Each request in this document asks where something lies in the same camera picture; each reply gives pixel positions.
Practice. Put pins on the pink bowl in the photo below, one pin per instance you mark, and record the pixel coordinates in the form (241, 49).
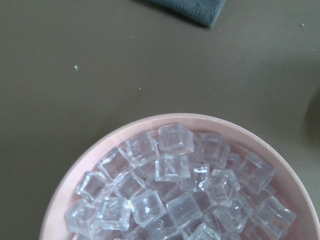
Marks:
(289, 187)

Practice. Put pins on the grey folded cloth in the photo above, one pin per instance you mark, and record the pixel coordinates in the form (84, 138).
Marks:
(199, 12)

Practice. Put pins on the pile of clear ice cubes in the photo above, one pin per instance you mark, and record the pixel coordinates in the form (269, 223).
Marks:
(175, 184)

